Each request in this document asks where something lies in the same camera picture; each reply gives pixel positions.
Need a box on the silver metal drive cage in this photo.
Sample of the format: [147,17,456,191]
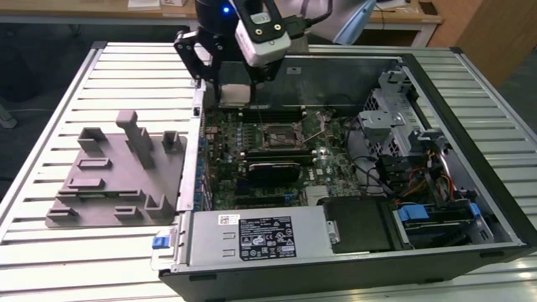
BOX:
[356,70,424,160]

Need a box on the green motherboard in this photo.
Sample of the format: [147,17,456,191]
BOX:
[199,108,367,211]

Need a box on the CPU socket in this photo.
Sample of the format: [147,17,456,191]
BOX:
[259,121,306,149]

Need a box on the grey metal leg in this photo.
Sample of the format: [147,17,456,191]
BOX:
[0,103,18,129]

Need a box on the wooden cabinet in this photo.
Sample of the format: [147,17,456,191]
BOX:
[427,0,537,91]

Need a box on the black expansion slot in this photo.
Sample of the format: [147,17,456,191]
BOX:
[233,196,283,208]

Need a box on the green RAM stick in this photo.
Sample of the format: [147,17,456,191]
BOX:
[75,191,123,200]

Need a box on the silver chipset heat sink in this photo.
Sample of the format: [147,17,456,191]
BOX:
[303,185,332,201]

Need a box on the black plastic cover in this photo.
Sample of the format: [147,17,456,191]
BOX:
[320,194,406,255]

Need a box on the metal socket cover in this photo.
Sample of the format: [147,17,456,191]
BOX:
[295,108,334,142]

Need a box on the grey parts rack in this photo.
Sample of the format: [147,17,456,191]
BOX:
[43,109,187,229]

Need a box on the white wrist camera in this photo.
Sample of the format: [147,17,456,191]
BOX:
[233,0,293,67]

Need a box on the blue disk carrier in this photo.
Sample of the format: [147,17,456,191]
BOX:
[395,203,428,223]

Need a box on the silver disk bay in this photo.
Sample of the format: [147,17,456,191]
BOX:
[391,201,495,251]

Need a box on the black camera cable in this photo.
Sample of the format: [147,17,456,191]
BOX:
[287,0,334,39]

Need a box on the wooden desk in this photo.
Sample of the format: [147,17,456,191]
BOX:
[0,0,444,43]

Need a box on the black graphics card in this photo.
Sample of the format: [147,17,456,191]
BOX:
[245,160,302,184]

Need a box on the yellow wire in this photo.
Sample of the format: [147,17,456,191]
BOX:
[399,182,424,198]

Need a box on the orange wire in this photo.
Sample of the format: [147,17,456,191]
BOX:
[442,176,458,199]

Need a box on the black PC case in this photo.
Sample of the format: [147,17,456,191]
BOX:
[157,47,537,302]

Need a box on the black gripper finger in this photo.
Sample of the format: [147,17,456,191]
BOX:
[249,53,286,92]
[173,28,223,102]

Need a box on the silver CPU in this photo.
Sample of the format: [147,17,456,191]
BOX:
[219,83,253,108]

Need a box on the silver power supply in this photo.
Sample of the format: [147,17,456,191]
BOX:
[183,206,338,266]

